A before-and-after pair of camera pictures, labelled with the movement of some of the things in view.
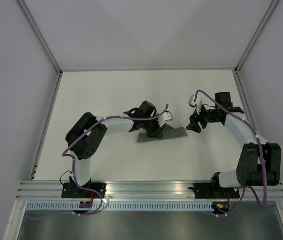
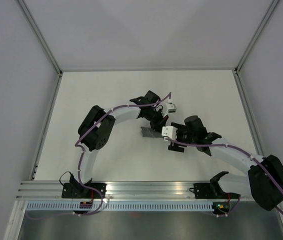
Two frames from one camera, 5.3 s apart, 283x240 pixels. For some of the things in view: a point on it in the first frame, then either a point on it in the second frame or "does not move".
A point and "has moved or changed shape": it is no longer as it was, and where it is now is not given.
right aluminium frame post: [268, 15] does not move
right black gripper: [194, 119] → [181, 127]
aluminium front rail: [144, 191] does not move
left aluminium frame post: [40, 36] does not move
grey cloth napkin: [168, 132] has moved or changed shape
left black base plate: [72, 190] does not move
